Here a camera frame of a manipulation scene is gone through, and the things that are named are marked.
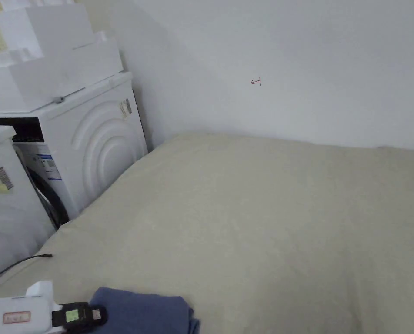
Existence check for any dark blue shirt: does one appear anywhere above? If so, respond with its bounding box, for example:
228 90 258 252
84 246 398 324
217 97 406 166
63 287 200 334

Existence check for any white washing machine with foam blocks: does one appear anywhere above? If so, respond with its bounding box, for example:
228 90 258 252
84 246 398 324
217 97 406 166
0 0 149 231

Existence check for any bed with beige sheet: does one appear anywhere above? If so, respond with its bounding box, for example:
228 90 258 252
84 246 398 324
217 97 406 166
0 131 414 334

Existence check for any black cable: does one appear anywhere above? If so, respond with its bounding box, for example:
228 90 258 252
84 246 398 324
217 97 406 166
0 254 53 288

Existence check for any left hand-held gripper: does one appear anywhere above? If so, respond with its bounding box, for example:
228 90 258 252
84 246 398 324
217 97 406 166
0 280 108 334

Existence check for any white washing machine with yellow label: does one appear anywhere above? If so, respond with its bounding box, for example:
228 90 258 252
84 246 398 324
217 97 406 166
0 125 57 285

